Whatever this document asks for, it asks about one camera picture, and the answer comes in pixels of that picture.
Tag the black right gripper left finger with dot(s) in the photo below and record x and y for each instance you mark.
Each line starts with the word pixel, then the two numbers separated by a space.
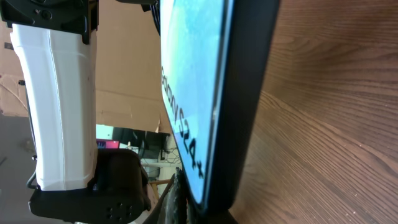
pixel 172 205

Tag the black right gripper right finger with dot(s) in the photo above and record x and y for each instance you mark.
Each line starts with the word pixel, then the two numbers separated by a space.
pixel 221 218

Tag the blue screen smartphone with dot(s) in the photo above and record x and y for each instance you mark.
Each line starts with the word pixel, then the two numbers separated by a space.
pixel 213 60

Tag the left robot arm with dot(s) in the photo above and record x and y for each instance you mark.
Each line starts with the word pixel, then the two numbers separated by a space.
pixel 74 180

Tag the dark monitor with desk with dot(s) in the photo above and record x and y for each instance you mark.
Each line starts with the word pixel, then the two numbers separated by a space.
pixel 151 147

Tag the brown cardboard sheet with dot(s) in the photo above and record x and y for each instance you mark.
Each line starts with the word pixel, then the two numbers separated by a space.
pixel 126 35

